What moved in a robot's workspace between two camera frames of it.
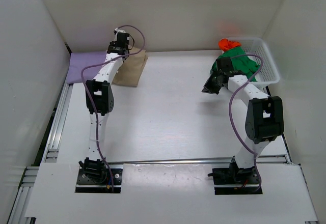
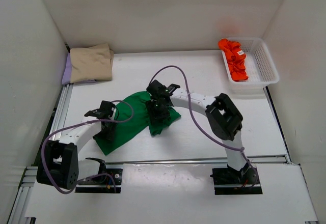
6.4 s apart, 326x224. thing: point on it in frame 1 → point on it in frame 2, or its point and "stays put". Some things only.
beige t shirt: [129, 73] → [91, 63]
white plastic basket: [267, 75] stays put
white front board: [167, 193] stays put
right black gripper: [212, 84] → [158, 115]
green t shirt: [239, 62] → [133, 116]
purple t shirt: [79, 60] → [66, 78]
